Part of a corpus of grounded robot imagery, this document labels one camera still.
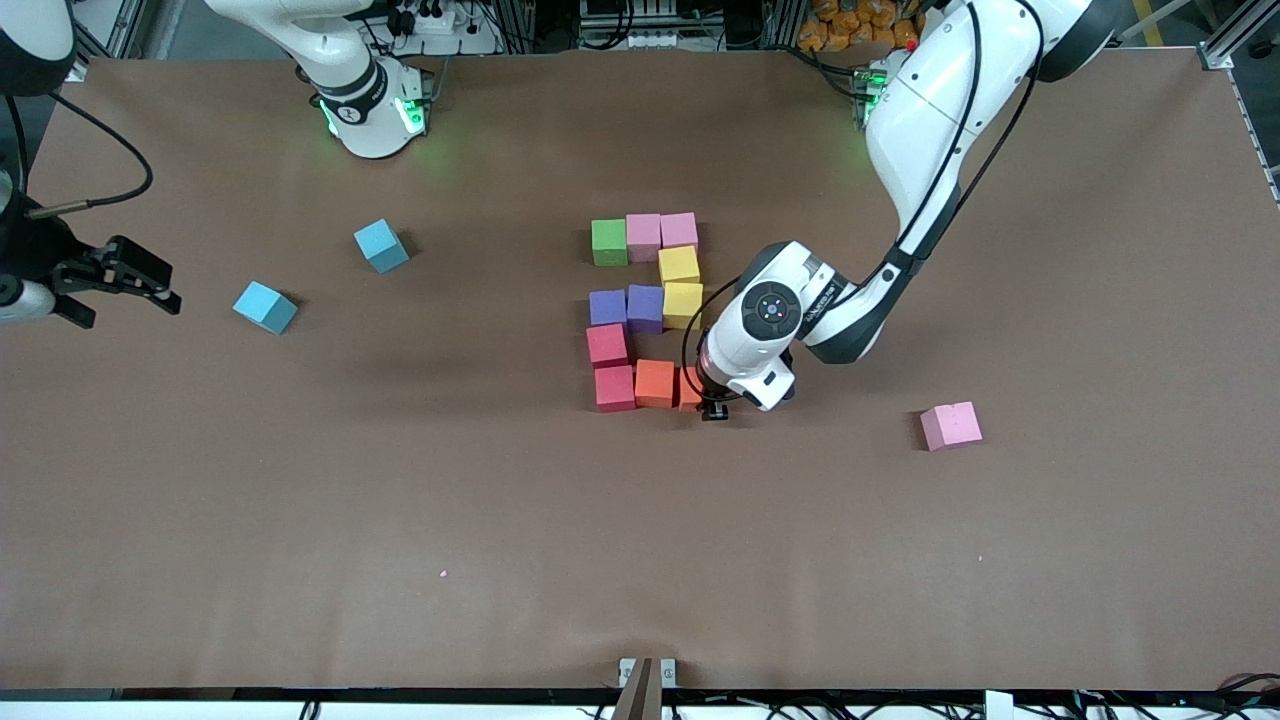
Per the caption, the black cable bundle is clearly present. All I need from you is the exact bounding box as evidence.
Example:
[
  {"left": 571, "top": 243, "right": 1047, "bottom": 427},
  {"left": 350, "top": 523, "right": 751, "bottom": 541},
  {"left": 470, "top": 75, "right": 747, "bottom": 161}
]
[{"left": 1210, "top": 672, "right": 1280, "bottom": 716}]

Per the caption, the brown strip under bracket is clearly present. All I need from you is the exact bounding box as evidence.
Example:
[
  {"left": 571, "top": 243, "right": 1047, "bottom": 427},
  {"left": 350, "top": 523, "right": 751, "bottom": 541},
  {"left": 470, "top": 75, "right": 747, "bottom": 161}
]
[{"left": 610, "top": 658, "right": 666, "bottom": 720}]

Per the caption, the green foam cube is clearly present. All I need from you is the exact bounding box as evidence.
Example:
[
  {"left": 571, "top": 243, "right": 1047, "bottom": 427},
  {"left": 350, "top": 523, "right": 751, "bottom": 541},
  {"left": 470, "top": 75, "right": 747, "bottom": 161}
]
[{"left": 591, "top": 219, "right": 630, "bottom": 268}]

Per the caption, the metal table edge bracket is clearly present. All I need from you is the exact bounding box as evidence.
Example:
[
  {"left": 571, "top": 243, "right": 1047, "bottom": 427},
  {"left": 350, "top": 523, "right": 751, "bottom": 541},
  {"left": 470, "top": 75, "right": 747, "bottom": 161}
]
[{"left": 617, "top": 656, "right": 679, "bottom": 691}]

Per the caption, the aluminium frame post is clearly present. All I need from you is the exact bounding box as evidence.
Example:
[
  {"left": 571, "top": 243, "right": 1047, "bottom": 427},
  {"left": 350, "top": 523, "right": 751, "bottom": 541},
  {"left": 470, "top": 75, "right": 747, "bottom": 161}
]
[
  {"left": 762, "top": 0, "right": 809, "bottom": 51},
  {"left": 497, "top": 0, "right": 541, "bottom": 53}
]

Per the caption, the light blue foam cube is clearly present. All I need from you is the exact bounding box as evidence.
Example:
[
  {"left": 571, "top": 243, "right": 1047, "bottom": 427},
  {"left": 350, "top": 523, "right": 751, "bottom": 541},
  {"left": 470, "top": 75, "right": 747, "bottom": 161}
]
[
  {"left": 232, "top": 280, "right": 300, "bottom": 336},
  {"left": 353, "top": 218, "right": 411, "bottom": 275}
]

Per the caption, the orange snack bag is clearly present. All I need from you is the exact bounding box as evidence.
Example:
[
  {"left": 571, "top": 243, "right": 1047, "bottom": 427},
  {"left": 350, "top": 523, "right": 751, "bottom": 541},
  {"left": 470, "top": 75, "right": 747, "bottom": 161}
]
[{"left": 797, "top": 0, "right": 926, "bottom": 53}]

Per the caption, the white electronics box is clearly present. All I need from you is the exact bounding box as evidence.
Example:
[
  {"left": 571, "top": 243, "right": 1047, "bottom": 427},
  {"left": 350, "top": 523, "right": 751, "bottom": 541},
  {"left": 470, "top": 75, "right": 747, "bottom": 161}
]
[{"left": 578, "top": 0, "right": 683, "bottom": 51}]

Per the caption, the red foam cube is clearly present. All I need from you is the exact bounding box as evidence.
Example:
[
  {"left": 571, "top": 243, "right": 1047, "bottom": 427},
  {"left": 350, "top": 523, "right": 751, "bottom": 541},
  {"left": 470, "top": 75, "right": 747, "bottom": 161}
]
[
  {"left": 586, "top": 323, "right": 631, "bottom": 369},
  {"left": 594, "top": 365, "right": 638, "bottom": 414}
]

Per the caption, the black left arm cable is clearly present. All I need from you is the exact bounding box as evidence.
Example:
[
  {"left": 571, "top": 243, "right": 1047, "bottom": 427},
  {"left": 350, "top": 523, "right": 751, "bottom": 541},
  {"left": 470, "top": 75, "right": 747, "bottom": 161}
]
[{"left": 680, "top": 0, "right": 1046, "bottom": 401}]

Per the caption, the white power strip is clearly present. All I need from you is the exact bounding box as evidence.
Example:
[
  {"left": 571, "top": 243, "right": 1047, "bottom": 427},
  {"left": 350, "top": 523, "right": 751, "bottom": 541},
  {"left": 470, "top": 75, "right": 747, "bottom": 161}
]
[{"left": 385, "top": 0, "right": 501, "bottom": 56}]

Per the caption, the yellow foam cube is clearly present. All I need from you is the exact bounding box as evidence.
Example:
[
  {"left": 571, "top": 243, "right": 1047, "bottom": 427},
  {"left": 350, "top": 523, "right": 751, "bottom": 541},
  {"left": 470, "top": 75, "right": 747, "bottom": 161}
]
[
  {"left": 662, "top": 282, "right": 705, "bottom": 331},
  {"left": 658, "top": 245, "right": 702, "bottom": 289}
]

